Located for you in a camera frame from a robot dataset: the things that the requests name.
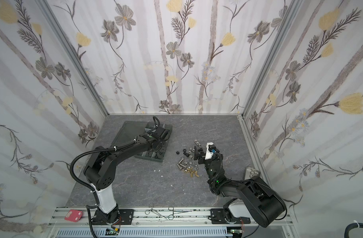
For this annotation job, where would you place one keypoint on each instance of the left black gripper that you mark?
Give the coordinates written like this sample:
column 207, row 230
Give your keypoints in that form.
column 164, row 144

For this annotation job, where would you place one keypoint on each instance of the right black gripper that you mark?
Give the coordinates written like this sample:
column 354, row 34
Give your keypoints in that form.
column 204, row 153

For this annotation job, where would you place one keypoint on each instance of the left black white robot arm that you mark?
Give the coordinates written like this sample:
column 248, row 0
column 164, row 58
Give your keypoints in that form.
column 100, row 173

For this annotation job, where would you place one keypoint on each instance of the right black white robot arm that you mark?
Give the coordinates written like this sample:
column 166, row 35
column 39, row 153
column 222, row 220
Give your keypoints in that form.
column 263, row 204

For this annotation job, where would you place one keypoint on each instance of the brass screws cluster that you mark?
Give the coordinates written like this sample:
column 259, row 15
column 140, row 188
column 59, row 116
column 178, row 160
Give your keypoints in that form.
column 192, row 172

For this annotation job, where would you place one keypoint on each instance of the silver wing nuts cluster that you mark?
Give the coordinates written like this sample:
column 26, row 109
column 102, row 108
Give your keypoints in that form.
column 187, row 164

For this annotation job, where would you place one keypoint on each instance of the green compartment organizer box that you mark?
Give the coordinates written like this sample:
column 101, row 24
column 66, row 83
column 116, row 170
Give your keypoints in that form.
column 132, row 130

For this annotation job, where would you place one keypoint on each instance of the small metal tray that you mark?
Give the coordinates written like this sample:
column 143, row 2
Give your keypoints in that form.
column 251, row 172

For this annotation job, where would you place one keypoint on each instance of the pink rectangular device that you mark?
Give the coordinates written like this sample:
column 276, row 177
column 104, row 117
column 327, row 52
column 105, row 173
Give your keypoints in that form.
column 73, row 215

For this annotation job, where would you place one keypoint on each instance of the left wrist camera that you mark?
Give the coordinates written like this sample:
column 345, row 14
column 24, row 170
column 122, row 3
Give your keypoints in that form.
column 159, row 131

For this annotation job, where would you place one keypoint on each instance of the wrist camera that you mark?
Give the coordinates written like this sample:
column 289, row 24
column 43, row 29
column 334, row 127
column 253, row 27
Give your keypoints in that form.
column 210, row 150
column 159, row 131

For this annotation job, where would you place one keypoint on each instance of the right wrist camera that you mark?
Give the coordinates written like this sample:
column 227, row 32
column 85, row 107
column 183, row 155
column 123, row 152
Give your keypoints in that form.
column 210, row 150

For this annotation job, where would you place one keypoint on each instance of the aluminium front rail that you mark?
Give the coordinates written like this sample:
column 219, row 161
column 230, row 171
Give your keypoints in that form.
column 139, row 217

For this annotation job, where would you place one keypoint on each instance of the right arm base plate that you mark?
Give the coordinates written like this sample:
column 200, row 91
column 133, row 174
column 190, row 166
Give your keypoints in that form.
column 223, row 216

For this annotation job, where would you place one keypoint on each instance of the surgical scissors on rail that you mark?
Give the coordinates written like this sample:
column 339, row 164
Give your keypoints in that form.
column 169, row 213

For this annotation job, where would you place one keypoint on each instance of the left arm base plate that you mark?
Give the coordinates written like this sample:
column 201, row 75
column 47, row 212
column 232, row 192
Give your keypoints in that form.
column 120, row 217

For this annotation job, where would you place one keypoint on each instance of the white vented cable duct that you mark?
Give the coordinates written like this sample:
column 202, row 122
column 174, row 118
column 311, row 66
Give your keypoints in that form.
column 164, row 232

